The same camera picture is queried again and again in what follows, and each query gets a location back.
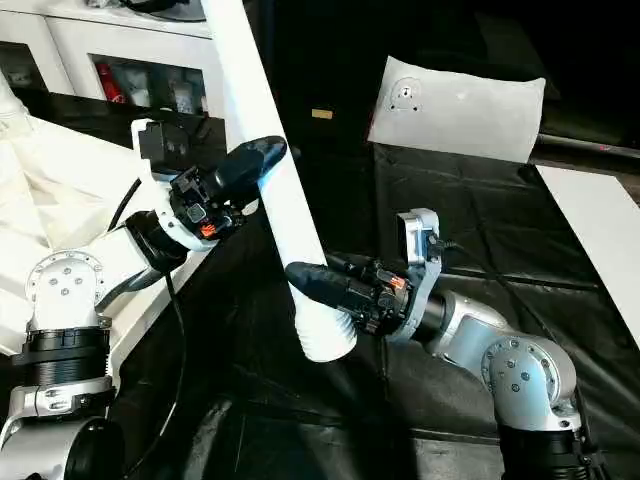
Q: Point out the red item behind glass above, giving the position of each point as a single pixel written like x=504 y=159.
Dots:
x=107 y=82

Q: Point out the white glass-door cabinet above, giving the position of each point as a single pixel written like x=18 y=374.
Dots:
x=75 y=35

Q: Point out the small tan label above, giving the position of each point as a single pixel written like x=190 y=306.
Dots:
x=322 y=113

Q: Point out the dark cabinet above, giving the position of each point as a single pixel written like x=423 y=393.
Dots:
x=325 y=60

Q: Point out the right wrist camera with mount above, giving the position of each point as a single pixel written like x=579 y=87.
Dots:
x=417 y=225

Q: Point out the white plastic table top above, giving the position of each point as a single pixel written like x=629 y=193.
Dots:
x=60 y=190

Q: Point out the black work mat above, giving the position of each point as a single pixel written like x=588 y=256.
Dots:
x=500 y=200

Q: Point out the white flat panel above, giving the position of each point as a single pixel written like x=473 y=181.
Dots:
x=600 y=225

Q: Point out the white board with round fitting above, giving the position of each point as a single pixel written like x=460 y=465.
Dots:
x=475 y=115

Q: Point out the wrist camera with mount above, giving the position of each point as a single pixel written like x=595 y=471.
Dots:
x=417 y=225
x=160 y=145

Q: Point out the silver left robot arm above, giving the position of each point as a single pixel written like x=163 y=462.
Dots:
x=65 y=290

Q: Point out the dark grey bar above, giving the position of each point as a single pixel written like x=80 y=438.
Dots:
x=590 y=144

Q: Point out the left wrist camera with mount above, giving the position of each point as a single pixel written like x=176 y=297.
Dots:
x=160 y=145

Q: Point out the grey round object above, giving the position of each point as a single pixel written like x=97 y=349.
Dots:
x=165 y=7

